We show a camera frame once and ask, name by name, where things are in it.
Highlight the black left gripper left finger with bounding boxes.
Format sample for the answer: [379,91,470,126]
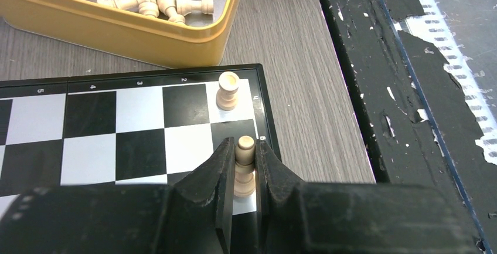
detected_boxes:
[1,137,234,253]

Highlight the light wooden rook lying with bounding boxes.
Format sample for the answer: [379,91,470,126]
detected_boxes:
[176,0,214,16]

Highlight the black white chess board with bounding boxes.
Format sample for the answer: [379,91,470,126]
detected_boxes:
[1,64,280,253]

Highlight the light wooden rook piece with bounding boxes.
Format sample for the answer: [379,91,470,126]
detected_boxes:
[216,71,240,111]

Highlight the gold tin box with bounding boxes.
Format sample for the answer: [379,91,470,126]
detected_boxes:
[1,0,239,68]

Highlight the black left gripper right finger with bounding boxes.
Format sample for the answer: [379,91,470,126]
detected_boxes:
[254,141,477,253]

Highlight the light wooden knight piece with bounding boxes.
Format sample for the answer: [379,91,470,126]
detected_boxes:
[234,136,256,198]

